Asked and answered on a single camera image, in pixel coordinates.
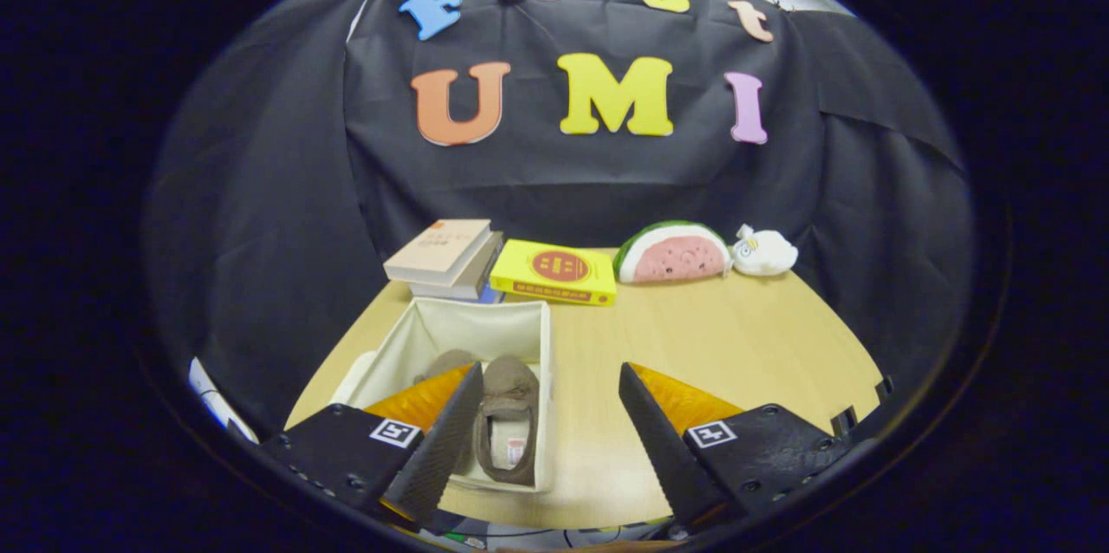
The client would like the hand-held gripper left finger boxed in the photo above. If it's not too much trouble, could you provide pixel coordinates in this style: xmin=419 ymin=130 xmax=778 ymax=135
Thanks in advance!
xmin=260 ymin=361 xmax=484 ymax=528

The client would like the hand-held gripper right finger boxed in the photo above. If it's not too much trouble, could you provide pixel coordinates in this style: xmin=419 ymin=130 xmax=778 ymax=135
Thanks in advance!
xmin=618 ymin=361 xmax=854 ymax=528

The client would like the brown fuzzy shoe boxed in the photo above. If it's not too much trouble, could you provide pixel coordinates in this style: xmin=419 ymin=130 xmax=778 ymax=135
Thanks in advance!
xmin=412 ymin=348 xmax=479 ymax=385
xmin=472 ymin=354 xmax=541 ymax=486

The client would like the beige fabric storage box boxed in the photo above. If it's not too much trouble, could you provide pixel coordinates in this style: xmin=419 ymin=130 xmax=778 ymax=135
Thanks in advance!
xmin=329 ymin=296 xmax=554 ymax=495

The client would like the yellow book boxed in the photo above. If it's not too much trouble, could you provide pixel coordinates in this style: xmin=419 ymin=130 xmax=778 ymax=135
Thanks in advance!
xmin=490 ymin=239 xmax=618 ymax=307

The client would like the watermelon slice plush toy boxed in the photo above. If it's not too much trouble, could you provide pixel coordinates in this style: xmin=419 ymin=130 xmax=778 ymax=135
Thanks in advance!
xmin=613 ymin=220 xmax=733 ymax=285

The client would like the beige cover book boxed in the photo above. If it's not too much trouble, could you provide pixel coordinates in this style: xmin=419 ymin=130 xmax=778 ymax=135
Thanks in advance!
xmin=383 ymin=218 xmax=493 ymax=287

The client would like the white plush toy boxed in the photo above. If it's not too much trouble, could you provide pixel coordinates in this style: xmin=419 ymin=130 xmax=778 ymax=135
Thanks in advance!
xmin=730 ymin=224 xmax=799 ymax=278

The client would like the white striped object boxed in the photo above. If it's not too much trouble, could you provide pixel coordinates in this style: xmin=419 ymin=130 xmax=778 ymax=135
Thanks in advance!
xmin=188 ymin=356 xmax=261 ymax=443

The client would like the black backdrop cloth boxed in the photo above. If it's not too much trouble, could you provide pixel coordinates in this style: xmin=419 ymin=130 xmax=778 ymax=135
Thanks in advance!
xmin=143 ymin=0 xmax=976 ymax=433

